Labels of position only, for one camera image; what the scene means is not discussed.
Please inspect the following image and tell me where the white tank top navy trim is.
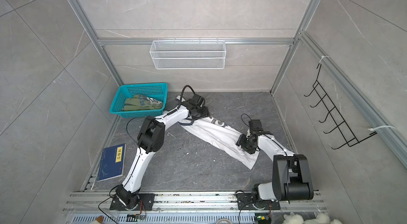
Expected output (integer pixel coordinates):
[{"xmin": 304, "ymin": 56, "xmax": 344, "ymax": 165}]
[{"xmin": 157, "ymin": 96, "xmax": 259, "ymax": 169}]

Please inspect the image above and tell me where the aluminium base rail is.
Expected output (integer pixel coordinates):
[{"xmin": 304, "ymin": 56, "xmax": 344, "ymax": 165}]
[{"xmin": 61, "ymin": 191, "xmax": 327, "ymax": 224}]

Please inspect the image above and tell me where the green camouflage tank top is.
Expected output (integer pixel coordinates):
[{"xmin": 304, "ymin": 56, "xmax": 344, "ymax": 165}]
[{"xmin": 122, "ymin": 94, "xmax": 164, "ymax": 112}]

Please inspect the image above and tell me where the teal plastic basket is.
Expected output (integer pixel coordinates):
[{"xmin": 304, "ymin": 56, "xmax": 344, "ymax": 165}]
[{"xmin": 110, "ymin": 83, "xmax": 167, "ymax": 118}]

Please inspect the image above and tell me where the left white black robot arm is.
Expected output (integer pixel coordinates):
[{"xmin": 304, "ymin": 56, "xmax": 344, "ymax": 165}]
[{"xmin": 115, "ymin": 94, "xmax": 209, "ymax": 210}]

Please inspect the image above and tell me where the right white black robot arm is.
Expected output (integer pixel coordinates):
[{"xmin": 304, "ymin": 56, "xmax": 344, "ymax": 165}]
[{"xmin": 236, "ymin": 120, "xmax": 314, "ymax": 208}]

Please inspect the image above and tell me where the black wire hook rack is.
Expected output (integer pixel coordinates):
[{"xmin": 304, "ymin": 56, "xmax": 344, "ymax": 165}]
[{"xmin": 304, "ymin": 64, "xmax": 378, "ymax": 150}]

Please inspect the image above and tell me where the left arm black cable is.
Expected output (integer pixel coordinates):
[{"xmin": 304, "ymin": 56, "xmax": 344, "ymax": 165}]
[{"xmin": 98, "ymin": 84, "xmax": 196, "ymax": 224}]

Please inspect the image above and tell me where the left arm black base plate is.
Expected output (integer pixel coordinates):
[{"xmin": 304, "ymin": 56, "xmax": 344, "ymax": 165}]
[{"xmin": 109, "ymin": 193, "xmax": 155, "ymax": 211}]

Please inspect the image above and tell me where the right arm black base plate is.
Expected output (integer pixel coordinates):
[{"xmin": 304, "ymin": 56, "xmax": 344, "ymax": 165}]
[{"xmin": 235, "ymin": 191, "xmax": 281, "ymax": 211}]

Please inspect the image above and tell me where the white wire mesh shelf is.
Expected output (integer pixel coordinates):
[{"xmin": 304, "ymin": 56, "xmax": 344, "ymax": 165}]
[{"xmin": 149, "ymin": 40, "xmax": 227, "ymax": 70}]

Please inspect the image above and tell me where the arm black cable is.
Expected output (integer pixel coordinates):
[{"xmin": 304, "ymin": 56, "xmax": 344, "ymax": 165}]
[
  {"xmin": 235, "ymin": 113, "xmax": 291, "ymax": 224},
  {"xmin": 98, "ymin": 84, "xmax": 196, "ymax": 224}
]

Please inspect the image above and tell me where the white plush toy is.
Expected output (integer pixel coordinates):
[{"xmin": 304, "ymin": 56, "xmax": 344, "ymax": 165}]
[{"xmin": 282, "ymin": 212, "xmax": 343, "ymax": 224}]

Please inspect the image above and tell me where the blue book yellow label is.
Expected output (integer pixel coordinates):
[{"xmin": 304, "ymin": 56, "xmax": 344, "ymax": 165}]
[{"xmin": 97, "ymin": 143, "xmax": 126, "ymax": 181}]

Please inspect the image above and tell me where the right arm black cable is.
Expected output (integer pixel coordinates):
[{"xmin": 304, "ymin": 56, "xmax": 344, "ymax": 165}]
[{"xmin": 235, "ymin": 113, "xmax": 291, "ymax": 224}]

